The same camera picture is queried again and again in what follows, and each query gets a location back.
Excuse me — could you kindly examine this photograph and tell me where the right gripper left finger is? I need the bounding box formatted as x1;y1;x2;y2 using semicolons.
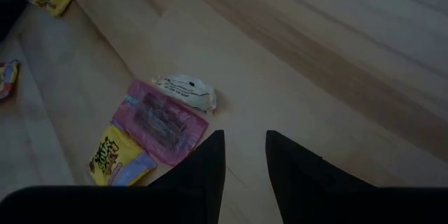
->
146;129;227;224

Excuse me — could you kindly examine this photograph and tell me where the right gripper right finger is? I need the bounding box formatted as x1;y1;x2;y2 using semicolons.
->
265;129;377;224

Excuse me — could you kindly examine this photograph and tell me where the pink candy packet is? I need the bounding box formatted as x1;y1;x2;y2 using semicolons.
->
111;79;210;167

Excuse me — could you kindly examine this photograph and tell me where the white taffy candy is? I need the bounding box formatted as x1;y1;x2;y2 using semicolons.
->
153;73;218;115

